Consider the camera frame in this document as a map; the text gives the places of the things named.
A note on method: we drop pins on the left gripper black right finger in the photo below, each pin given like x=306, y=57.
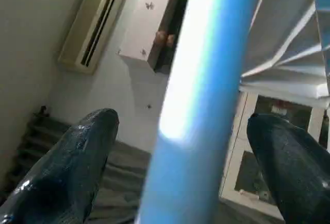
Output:
x=296, y=172

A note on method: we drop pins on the white wall cabinet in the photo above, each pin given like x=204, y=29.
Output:
x=144, y=28

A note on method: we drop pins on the white plastic table leg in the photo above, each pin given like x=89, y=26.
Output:
x=206, y=79

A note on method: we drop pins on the white glass door cabinet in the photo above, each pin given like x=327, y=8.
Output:
x=232, y=157

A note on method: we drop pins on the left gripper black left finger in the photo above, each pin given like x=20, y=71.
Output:
x=64, y=177

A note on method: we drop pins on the white plastic table top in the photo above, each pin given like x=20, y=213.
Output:
x=283, y=67

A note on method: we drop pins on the beige wall air conditioner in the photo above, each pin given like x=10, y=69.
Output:
x=77, y=41

